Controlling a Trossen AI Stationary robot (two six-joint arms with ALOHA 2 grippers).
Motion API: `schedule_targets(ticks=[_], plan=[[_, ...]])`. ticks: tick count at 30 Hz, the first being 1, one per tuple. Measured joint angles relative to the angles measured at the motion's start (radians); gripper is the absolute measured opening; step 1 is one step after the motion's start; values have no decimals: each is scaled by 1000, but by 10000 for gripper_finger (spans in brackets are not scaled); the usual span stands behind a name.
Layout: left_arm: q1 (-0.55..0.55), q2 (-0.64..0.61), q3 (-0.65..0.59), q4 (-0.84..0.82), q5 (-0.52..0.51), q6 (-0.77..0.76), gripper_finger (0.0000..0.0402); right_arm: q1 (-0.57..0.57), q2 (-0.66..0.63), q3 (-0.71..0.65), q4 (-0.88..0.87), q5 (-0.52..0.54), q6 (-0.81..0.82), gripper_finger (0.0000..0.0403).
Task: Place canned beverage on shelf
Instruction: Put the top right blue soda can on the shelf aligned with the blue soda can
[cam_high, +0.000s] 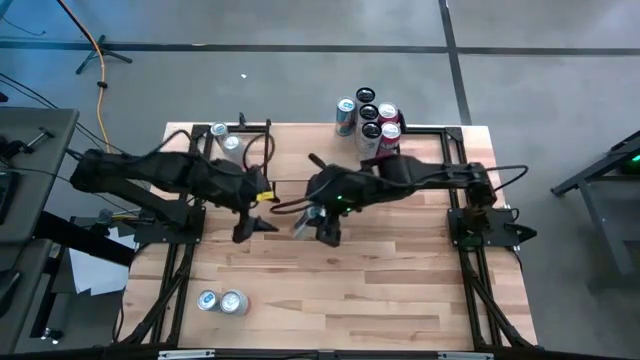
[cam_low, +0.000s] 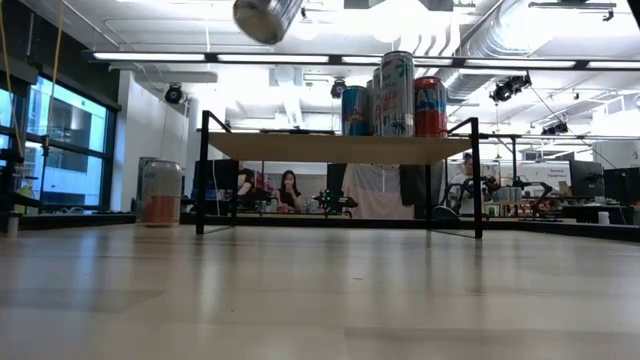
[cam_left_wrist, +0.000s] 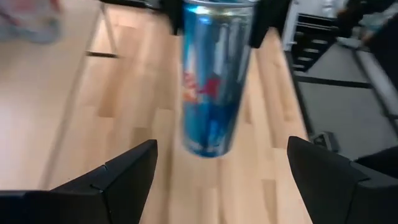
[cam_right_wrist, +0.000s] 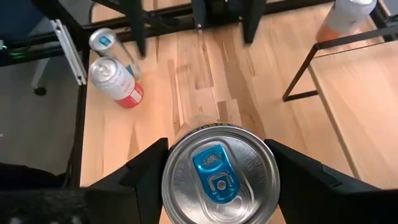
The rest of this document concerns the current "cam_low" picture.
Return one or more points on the slim blue striped can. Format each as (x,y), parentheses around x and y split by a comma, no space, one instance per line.
(355,112)

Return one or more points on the slim silver Celsius can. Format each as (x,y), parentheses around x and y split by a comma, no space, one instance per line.
(397,95)
(376,105)

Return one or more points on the red Fanta can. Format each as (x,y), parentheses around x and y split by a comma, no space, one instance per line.
(431,107)

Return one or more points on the silver orange can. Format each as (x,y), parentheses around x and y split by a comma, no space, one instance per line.
(161,193)

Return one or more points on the black distant robot arm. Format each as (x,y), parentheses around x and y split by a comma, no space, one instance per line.
(542,192)
(492,184)
(334,200)

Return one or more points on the person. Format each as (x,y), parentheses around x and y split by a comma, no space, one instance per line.
(246,180)
(290,195)
(468,162)

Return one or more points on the black aluminium crossbar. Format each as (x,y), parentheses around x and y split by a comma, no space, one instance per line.
(300,221)

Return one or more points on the white hanging cloth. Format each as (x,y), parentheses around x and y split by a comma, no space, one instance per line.
(377,192)

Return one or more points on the black beam with light strips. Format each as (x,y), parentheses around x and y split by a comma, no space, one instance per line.
(210,57)

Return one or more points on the black ceiling spotlight cluster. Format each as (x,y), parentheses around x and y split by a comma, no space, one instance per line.
(510,87)
(555,129)

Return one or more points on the white sign board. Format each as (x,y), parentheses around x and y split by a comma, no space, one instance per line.
(545,172)

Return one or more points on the large window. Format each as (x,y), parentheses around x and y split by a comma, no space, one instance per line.
(65,150)

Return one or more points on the black monitor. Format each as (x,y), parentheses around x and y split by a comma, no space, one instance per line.
(586,177)
(622,185)

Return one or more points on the white cup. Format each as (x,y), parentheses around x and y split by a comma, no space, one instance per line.
(604,218)
(12,226)

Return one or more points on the black ceiling track light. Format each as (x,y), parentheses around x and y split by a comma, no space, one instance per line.
(570,5)

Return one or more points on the black overhead mount block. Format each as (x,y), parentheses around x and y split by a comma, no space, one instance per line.
(436,5)
(357,4)

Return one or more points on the silver ventilation duct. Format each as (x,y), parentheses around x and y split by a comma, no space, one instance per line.
(480,55)

